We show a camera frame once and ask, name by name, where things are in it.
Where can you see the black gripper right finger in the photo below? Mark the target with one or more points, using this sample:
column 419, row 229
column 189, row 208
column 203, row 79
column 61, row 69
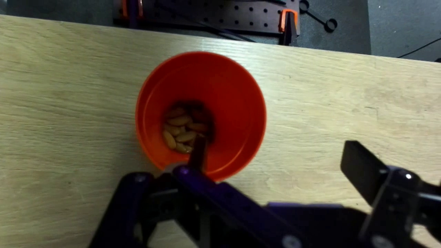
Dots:
column 363, row 167

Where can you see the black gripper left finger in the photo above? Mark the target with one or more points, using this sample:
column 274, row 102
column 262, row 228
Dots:
column 199, row 153

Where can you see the beige nut pieces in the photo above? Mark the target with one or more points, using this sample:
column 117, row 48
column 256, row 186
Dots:
column 181, row 128

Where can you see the orange plastic cup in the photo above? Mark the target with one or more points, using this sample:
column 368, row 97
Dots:
column 229, row 91

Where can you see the orange and black clamp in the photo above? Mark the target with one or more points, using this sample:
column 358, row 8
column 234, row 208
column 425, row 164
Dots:
column 289, row 22

